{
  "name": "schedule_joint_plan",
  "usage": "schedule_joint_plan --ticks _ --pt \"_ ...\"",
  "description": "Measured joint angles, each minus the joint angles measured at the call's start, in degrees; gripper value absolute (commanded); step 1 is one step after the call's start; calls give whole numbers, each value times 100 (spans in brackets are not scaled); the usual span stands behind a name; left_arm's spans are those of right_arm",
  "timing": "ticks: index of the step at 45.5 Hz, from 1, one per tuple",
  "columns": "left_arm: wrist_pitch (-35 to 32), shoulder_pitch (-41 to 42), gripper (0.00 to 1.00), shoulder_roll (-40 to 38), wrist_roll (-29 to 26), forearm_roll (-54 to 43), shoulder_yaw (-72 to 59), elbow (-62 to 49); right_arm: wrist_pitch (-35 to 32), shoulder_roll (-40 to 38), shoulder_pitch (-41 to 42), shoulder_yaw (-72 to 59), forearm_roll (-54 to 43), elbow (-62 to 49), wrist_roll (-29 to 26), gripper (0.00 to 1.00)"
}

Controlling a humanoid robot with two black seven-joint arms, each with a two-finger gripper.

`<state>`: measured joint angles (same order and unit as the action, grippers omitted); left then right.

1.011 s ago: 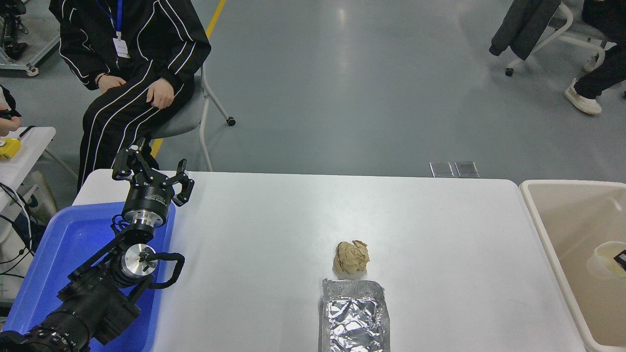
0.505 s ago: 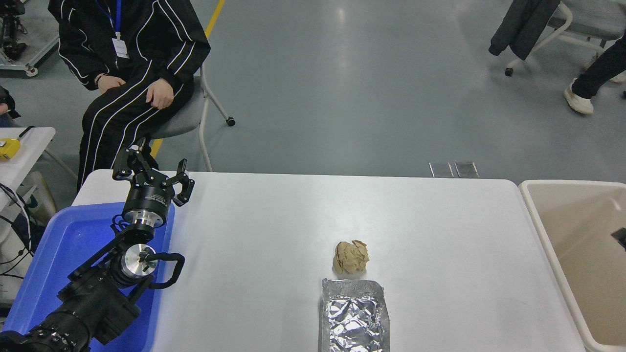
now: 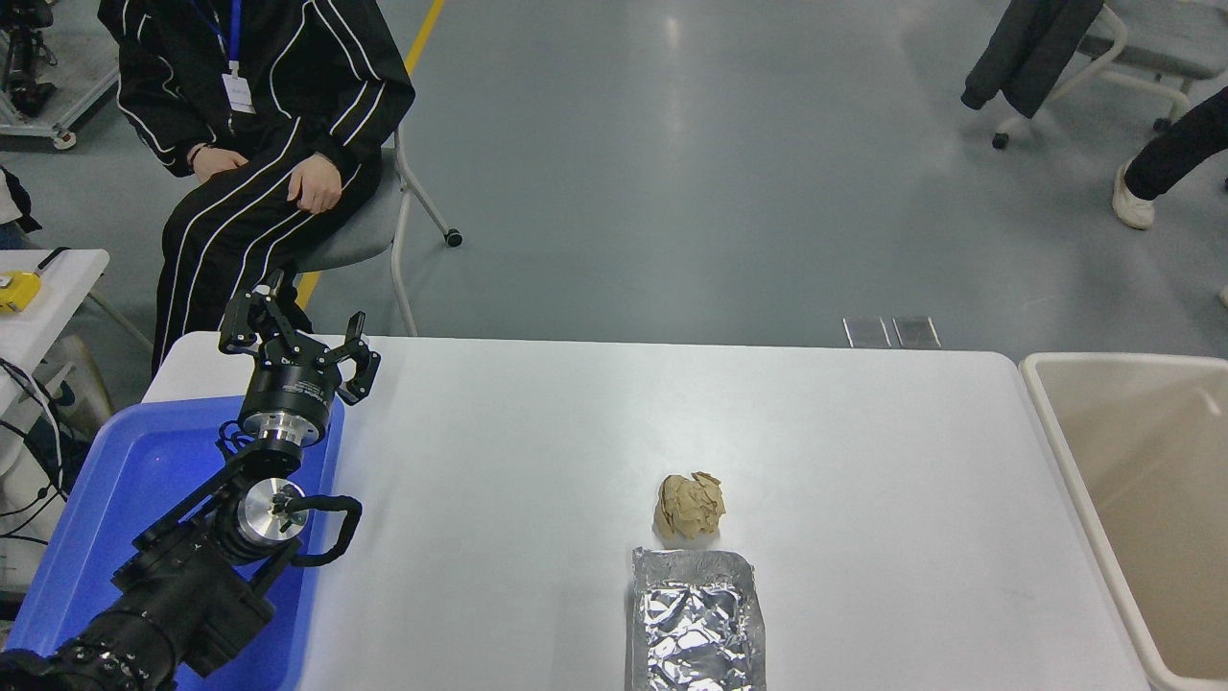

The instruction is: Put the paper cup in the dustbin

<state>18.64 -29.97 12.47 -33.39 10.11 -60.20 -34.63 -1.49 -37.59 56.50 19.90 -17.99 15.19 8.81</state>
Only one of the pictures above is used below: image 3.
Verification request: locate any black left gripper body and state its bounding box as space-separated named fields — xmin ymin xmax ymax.
xmin=240 ymin=334 xmax=344 ymax=433

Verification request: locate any seated person's left hand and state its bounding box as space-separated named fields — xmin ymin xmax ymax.
xmin=286 ymin=154 xmax=343 ymax=214

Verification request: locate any seated person's right hand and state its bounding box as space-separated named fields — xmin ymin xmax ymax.
xmin=192 ymin=146 xmax=248 ymax=181

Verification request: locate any seated person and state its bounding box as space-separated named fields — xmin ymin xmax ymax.
xmin=98 ymin=0 xmax=416 ymax=377

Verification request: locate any grey wheeled chair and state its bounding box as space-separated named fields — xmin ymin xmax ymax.
xmin=293 ymin=125 xmax=463 ymax=337

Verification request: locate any white side table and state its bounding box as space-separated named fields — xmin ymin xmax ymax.
xmin=0 ymin=248 xmax=109 ymax=385

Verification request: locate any blue plastic tray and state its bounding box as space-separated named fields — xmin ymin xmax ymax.
xmin=5 ymin=395 xmax=344 ymax=691

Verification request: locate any yellow handheld device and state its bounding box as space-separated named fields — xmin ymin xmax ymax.
xmin=0 ymin=271 xmax=42 ymax=314

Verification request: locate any black cloth item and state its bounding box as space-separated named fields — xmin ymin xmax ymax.
xmin=0 ymin=165 xmax=41 ymax=249

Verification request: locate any metal equipment cart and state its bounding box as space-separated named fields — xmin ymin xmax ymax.
xmin=0 ymin=0 xmax=118 ymax=150

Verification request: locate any crumpled tan paper ball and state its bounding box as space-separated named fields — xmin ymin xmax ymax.
xmin=653 ymin=470 xmax=726 ymax=540

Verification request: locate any silver foil tray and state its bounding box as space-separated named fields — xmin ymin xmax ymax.
xmin=628 ymin=546 xmax=767 ymax=691

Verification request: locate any dark hanging jacket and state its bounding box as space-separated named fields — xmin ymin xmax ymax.
xmin=962 ymin=0 xmax=1104 ymax=118

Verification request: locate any large pale bin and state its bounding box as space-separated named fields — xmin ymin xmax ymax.
xmin=1019 ymin=351 xmax=1228 ymax=691

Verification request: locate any walking person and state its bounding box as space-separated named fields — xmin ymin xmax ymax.
xmin=1113 ymin=86 xmax=1228 ymax=229

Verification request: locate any white wheeled chair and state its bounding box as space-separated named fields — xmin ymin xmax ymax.
xmin=993 ymin=0 xmax=1228 ymax=150

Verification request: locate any black cable bundle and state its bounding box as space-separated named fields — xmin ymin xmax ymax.
xmin=0 ymin=360 xmax=70 ymax=548

